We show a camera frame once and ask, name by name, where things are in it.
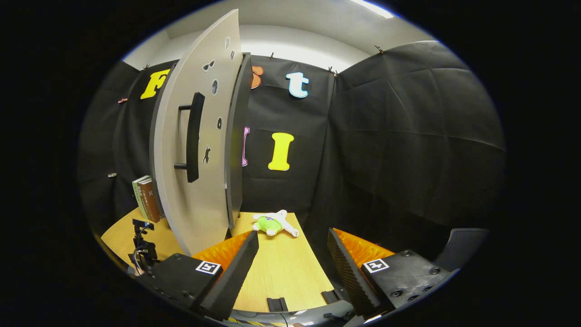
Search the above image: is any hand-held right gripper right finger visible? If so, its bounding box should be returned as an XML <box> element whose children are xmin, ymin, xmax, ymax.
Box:
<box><xmin>327</xmin><ymin>228</ymin><xmax>454</xmax><ymax>318</ymax></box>

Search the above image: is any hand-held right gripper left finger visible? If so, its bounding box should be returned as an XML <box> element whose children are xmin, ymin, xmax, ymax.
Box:
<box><xmin>136</xmin><ymin>230</ymin><xmax>260</xmax><ymax>322</ymax></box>

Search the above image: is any dark framed cabinet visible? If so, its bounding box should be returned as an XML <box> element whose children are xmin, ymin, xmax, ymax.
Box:
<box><xmin>225</xmin><ymin>52</ymin><xmax>254</xmax><ymax>228</ymax></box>

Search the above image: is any black cabinet door handle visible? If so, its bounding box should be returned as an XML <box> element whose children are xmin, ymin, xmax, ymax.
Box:
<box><xmin>174</xmin><ymin>92</ymin><xmax>206</xmax><ymax>183</ymax></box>

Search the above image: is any green white plush toy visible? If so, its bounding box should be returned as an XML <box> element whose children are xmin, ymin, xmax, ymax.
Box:
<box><xmin>252</xmin><ymin>209</ymin><xmax>300</xmax><ymax>238</ymax></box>

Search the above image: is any black backdrop cloth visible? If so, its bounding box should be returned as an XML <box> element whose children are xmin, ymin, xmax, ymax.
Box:
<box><xmin>77</xmin><ymin>40</ymin><xmax>507</xmax><ymax>291</ymax></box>

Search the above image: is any row of black backdrop clips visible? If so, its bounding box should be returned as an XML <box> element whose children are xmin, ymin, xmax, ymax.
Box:
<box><xmin>142</xmin><ymin>44</ymin><xmax>385</xmax><ymax>77</ymax></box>

